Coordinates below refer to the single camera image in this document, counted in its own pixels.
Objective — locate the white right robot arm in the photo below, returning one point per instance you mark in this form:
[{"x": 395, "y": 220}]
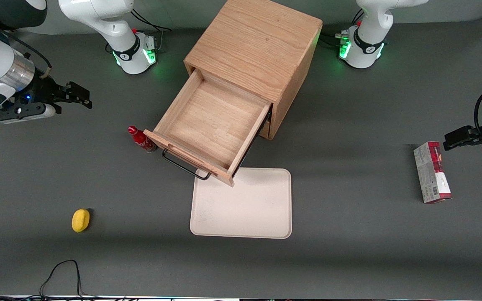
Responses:
[{"x": 111, "y": 25}]

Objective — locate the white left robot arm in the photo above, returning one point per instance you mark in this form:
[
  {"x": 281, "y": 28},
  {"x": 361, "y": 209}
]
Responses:
[{"x": 366, "y": 46}]

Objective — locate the cream plastic tray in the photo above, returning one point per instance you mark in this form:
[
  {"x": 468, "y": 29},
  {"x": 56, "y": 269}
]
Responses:
[{"x": 249, "y": 209}]

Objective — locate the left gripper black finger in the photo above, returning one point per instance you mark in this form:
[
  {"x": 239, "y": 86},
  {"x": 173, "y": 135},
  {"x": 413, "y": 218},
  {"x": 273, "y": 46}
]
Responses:
[
  {"x": 454, "y": 141},
  {"x": 473, "y": 133}
]

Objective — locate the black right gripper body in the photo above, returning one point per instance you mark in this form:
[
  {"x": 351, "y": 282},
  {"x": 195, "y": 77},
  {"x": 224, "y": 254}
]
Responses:
[{"x": 42, "y": 90}]

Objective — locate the red soda bottle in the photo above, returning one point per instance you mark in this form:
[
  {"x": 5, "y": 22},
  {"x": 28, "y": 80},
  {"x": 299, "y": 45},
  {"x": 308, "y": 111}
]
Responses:
[{"x": 140, "y": 139}]

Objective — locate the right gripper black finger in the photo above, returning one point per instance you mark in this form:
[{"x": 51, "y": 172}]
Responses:
[
  {"x": 78, "y": 90},
  {"x": 78, "y": 102}
]

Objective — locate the wooden drawer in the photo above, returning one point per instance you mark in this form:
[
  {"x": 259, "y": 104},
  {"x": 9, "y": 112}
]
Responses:
[
  {"x": 266, "y": 131},
  {"x": 211, "y": 121}
]

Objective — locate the yellow lemon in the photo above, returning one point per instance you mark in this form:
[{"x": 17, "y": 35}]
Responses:
[{"x": 80, "y": 220}]

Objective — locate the red and grey carton box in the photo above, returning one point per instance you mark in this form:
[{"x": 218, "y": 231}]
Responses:
[{"x": 431, "y": 175}]

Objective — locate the wooden drawer cabinet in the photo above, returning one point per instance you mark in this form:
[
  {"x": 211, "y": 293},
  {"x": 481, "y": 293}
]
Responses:
[{"x": 257, "y": 42}]

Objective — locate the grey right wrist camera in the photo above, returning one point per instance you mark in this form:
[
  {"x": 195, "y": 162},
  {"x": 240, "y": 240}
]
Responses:
[{"x": 23, "y": 113}]

